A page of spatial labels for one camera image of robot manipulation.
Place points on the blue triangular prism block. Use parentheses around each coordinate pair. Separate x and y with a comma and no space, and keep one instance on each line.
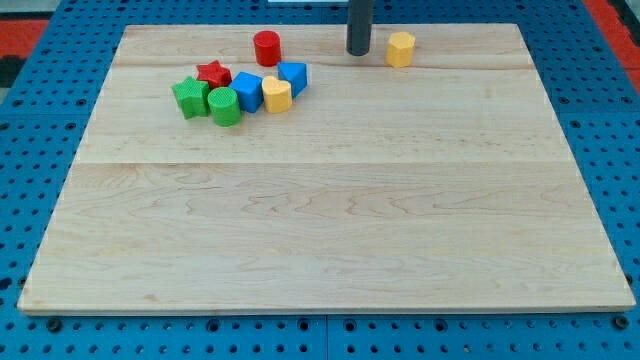
(295,73)

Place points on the red cylinder block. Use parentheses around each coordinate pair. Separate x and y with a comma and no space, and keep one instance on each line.
(267,48)

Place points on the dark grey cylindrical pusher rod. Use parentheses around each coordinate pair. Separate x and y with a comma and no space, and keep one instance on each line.
(359,27)

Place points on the green star block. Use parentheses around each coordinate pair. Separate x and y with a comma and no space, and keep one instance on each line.
(191,97)

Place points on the yellow hexagon block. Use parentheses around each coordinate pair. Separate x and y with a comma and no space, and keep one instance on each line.
(400,49)

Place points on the red star block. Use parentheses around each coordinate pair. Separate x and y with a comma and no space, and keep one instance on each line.
(214,74)

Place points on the yellow heart block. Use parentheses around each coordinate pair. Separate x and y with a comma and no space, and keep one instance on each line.
(277,94)

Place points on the light wooden board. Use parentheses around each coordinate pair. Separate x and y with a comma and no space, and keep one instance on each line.
(444,187)

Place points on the green cylinder block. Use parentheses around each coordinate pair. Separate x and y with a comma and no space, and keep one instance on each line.
(224,106)

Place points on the blue cube block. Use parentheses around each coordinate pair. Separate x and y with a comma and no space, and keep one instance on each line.
(249,91)

